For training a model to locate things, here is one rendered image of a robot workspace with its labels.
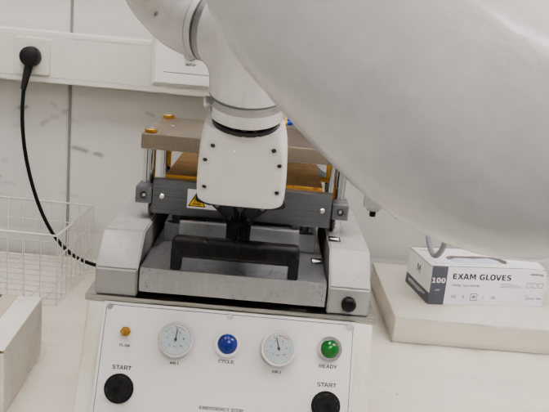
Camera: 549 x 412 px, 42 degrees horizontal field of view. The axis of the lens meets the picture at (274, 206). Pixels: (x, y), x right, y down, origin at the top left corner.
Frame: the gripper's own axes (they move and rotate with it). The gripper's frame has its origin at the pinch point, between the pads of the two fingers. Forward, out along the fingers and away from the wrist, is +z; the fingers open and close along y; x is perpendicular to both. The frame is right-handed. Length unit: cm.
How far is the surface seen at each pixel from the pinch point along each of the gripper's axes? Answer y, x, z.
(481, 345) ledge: 42, 20, 34
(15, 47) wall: -47, 58, 4
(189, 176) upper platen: -7.2, 7.9, -2.2
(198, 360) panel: -3.2, -11.7, 10.7
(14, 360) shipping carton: -27.6, -6.2, 19.3
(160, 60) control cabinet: -15.0, 32.3, -7.4
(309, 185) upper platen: 8.5, 8.9, -1.9
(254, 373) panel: 3.5, -12.4, 11.4
